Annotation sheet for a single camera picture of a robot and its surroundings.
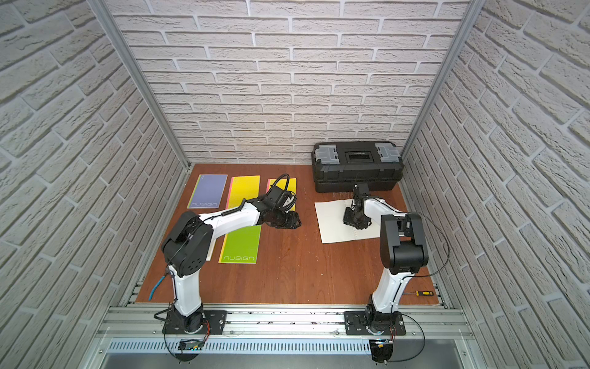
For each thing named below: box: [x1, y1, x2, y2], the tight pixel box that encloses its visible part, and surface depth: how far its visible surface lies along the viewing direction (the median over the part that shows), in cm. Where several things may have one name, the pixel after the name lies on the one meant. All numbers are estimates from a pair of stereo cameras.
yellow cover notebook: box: [225, 175, 261, 210], surface depth 113 cm
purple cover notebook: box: [186, 173, 229, 209], surface depth 112 cm
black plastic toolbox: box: [311, 140, 405, 193], surface depth 102 cm
